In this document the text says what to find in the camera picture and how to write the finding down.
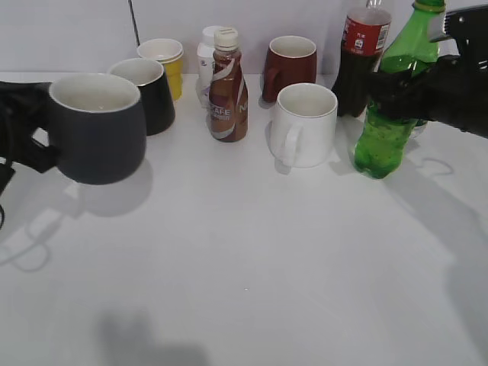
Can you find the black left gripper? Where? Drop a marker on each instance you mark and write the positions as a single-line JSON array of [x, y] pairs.
[[24, 110]]

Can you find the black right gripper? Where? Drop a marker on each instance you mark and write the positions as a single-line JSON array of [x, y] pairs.
[[459, 85]]

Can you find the green soda bottle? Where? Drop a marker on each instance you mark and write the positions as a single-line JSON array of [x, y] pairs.
[[379, 150]]

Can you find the dark grey round mug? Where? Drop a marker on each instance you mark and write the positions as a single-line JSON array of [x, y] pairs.
[[96, 123]]

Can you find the yellow paper cup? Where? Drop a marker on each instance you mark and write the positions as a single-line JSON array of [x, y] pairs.
[[169, 53]]

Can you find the clear water bottle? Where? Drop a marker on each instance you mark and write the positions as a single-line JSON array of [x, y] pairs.
[[418, 128]]

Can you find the cola bottle red label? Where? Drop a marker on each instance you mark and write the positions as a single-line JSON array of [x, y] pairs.
[[363, 40]]

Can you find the white ceramic mug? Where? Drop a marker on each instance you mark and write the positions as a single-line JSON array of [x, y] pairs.
[[303, 126]]

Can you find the dark red mug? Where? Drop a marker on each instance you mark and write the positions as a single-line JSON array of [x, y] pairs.
[[290, 60]]

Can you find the black tapered mug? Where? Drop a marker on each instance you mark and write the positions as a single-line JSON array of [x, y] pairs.
[[150, 78]]

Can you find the brown Nescafe coffee bottle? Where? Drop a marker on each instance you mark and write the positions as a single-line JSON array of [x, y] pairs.
[[228, 97]]

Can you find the white milk drink bottle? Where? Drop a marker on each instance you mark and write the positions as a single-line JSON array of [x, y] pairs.
[[205, 58]]

